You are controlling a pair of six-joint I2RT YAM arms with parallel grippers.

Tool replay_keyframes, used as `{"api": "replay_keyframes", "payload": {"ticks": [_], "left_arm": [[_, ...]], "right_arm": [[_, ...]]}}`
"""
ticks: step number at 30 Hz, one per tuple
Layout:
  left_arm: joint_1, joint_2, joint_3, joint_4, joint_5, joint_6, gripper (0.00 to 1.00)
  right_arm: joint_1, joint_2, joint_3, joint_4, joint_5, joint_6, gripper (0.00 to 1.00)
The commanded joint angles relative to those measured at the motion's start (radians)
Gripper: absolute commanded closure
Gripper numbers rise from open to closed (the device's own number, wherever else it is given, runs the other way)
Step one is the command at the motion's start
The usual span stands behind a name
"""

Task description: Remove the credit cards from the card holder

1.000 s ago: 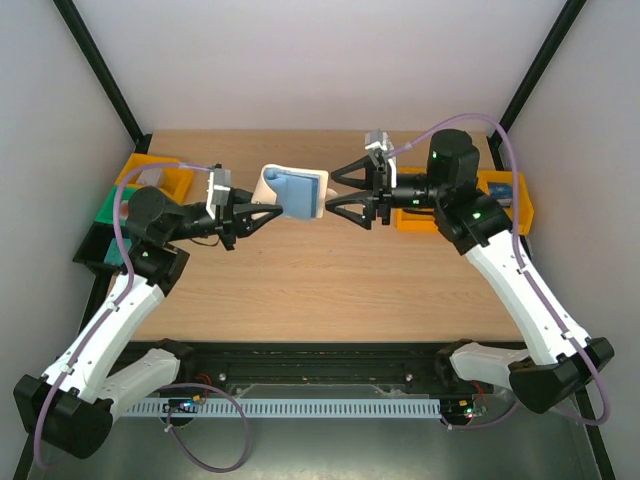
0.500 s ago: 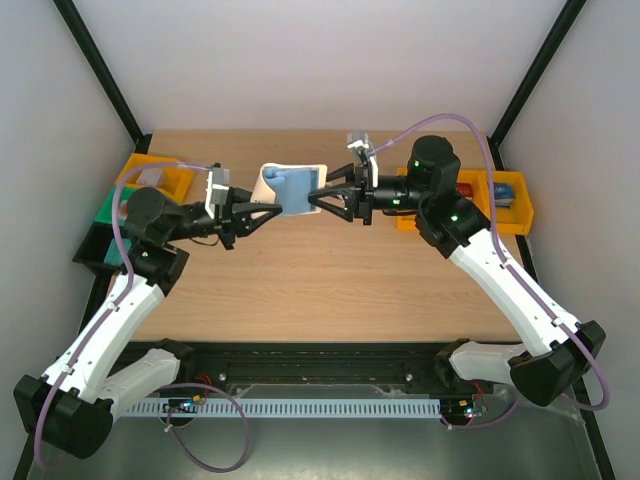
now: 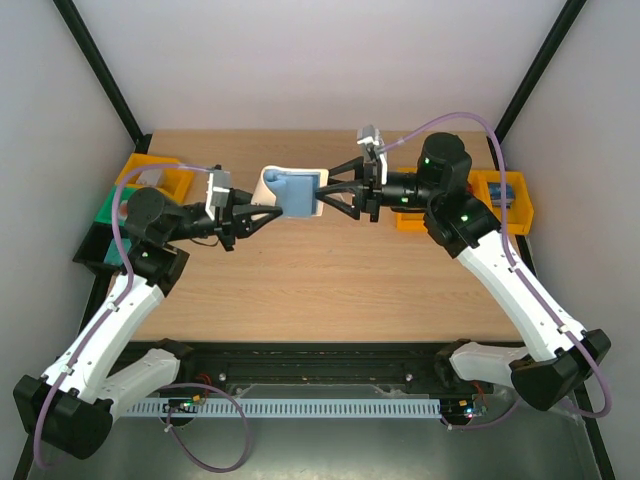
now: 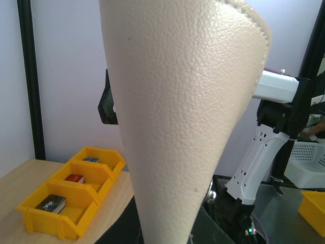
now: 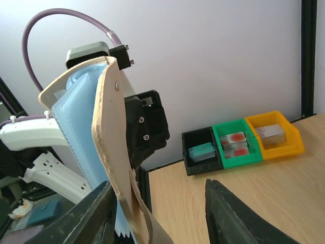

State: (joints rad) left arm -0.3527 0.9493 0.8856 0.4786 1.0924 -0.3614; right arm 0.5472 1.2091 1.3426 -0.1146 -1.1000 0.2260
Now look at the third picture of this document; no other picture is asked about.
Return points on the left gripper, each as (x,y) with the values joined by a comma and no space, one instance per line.
(237,218)

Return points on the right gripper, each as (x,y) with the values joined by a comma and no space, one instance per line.
(373,190)

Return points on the white card holder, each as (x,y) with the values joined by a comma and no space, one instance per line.
(291,189)

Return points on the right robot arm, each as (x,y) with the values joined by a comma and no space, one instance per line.
(558,353)

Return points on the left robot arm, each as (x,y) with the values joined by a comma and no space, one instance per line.
(76,401)

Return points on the yellow bin with black cards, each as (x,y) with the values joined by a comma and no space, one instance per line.
(410,222)

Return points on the grey holder in yellow bin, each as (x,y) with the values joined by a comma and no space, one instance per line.
(152,178)

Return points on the yellow bin with red cards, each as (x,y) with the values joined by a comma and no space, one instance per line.
(478,185)

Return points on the teal holder in black bin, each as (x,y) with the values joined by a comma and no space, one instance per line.
(112,256)

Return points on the blue card stack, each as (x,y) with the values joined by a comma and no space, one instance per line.
(501,195)

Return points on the yellow bin with blue cards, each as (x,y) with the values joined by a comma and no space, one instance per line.
(521,213)

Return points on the yellow bin far left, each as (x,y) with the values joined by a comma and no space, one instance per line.
(174,183)

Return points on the green bin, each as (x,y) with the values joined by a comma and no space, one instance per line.
(104,214)

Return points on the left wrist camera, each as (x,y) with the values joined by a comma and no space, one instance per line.
(218,191)

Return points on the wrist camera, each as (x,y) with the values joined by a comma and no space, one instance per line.
(218,191)
(375,165)

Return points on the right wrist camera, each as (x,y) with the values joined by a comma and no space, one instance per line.
(375,165)

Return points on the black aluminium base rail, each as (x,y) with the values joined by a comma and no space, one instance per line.
(414,367)

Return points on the white slotted cable duct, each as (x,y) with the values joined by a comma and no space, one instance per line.
(290,408)

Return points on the left black frame post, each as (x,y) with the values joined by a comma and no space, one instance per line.
(91,52)

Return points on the black frame post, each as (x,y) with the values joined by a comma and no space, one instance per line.
(553,40)
(91,52)

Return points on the right black frame post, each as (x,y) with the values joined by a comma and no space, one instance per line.
(553,40)

